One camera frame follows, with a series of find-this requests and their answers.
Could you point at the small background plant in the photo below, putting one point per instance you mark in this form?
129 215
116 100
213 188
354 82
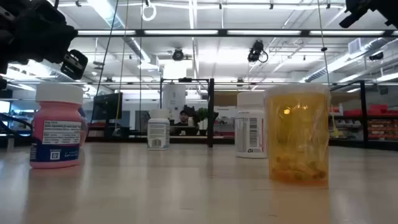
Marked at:
202 114

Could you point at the orange pill bottle white cap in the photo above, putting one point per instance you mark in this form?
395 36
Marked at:
297 140

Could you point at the black overhead light bar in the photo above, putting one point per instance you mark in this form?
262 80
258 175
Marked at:
140 32

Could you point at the person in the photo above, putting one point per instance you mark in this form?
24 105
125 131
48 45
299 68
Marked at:
184 117

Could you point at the black background metal frame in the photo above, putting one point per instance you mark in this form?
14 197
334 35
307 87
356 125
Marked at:
186 80

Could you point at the shelving with red bins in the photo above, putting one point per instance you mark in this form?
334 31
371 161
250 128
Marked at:
377 110

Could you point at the pink medicine bottle white cap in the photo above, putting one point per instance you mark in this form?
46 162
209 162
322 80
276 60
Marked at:
56 112

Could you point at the white cylindrical tank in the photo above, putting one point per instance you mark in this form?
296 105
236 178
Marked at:
174 96

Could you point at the black background monitor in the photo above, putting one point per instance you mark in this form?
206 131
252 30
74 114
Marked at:
107 107

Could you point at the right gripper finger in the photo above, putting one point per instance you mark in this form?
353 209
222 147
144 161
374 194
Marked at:
349 20

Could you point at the wooden shelf black metal frame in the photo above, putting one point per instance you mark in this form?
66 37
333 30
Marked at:
224 99

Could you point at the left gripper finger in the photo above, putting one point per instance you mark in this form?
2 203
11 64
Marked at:
74 63

